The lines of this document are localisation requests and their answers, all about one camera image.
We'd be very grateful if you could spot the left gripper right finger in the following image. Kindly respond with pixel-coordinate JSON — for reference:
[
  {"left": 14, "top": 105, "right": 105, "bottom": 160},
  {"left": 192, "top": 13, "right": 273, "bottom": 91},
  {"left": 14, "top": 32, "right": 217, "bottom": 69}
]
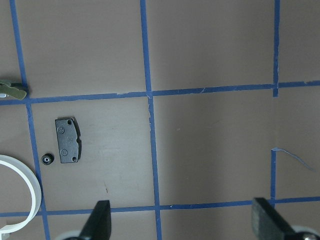
[{"left": 251, "top": 197, "right": 300, "bottom": 240}]

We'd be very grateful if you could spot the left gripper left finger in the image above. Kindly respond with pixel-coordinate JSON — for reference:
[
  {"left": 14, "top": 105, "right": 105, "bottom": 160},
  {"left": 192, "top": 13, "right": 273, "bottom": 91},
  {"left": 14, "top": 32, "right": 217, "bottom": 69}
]
[{"left": 78, "top": 200, "right": 112, "bottom": 240}]

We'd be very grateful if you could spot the black brake pad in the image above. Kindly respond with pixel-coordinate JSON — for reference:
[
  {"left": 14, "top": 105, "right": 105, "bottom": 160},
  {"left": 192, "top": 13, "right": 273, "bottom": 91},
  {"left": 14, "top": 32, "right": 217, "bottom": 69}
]
[{"left": 54, "top": 117, "right": 82, "bottom": 164}]

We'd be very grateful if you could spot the brown paper mat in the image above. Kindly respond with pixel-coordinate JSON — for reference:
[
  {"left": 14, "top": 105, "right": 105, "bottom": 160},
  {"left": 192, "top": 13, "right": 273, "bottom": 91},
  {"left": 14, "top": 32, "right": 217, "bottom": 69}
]
[{"left": 0, "top": 0, "right": 320, "bottom": 240}]

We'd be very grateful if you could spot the green curved brake shoe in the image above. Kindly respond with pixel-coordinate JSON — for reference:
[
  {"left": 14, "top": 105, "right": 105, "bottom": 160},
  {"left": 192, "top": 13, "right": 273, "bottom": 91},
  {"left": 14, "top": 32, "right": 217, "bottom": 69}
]
[{"left": 0, "top": 79, "right": 28, "bottom": 100}]

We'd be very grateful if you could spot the white curved plastic bracket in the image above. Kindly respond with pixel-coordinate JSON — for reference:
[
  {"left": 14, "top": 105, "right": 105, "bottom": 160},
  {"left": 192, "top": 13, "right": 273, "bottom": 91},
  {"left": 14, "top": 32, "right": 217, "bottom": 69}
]
[{"left": 0, "top": 154, "right": 42, "bottom": 239}]

